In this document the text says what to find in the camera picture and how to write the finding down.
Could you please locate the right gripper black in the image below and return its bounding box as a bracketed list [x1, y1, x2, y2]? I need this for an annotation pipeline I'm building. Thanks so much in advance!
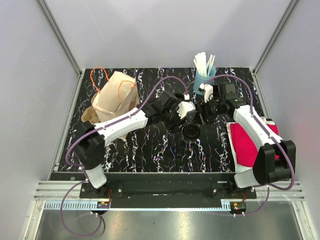
[191, 95, 225, 126]

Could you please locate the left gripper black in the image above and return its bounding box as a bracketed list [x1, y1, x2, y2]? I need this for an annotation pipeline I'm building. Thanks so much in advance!
[160, 103, 188, 135]

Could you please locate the brown paper takeout bag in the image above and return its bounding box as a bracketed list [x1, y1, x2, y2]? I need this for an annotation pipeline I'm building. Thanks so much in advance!
[90, 71, 140, 124]

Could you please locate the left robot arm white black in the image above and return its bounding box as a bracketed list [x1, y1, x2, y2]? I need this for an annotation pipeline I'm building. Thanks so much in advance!
[72, 91, 196, 198]

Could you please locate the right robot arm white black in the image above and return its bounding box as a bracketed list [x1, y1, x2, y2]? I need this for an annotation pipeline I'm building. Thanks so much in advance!
[198, 83, 296, 199]

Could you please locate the black ribbed cup with lid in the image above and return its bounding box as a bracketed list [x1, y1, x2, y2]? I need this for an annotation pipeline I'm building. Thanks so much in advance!
[174, 93, 185, 101]

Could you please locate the light blue cup holder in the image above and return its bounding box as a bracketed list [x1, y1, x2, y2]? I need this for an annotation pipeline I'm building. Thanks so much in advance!
[193, 66, 216, 96]

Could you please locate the red folded cloth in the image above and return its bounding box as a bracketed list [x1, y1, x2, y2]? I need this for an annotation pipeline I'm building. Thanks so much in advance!
[229, 122, 283, 169]

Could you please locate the white tray under cloth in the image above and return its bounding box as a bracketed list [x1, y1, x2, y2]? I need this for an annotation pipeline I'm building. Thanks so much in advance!
[226, 120, 274, 173]

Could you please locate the cardboard cup carrier left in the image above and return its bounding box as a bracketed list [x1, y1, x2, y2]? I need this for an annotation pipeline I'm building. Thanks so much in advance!
[81, 106, 100, 125]

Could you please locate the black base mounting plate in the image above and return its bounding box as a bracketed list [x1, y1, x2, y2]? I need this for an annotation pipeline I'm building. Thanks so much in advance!
[79, 172, 257, 209]

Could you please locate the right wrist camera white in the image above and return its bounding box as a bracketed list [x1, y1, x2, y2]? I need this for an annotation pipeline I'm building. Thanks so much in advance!
[199, 83, 214, 103]

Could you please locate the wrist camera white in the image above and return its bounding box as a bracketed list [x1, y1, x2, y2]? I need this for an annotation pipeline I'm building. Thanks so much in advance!
[177, 93, 197, 122]
[199, 83, 214, 103]

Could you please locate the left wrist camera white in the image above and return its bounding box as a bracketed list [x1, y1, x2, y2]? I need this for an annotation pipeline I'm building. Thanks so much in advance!
[177, 93, 197, 122]

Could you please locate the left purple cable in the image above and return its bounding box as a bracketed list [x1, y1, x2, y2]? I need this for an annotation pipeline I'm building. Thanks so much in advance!
[59, 76, 190, 237]

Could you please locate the purple cable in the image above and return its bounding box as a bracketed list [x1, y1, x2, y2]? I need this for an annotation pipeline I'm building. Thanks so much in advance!
[202, 74, 297, 217]
[59, 76, 190, 237]

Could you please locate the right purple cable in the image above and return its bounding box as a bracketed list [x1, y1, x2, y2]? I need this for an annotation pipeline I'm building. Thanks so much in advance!
[202, 74, 297, 217]

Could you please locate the aluminium front rail frame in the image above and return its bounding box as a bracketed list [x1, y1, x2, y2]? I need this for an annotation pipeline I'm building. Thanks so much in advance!
[23, 180, 320, 240]

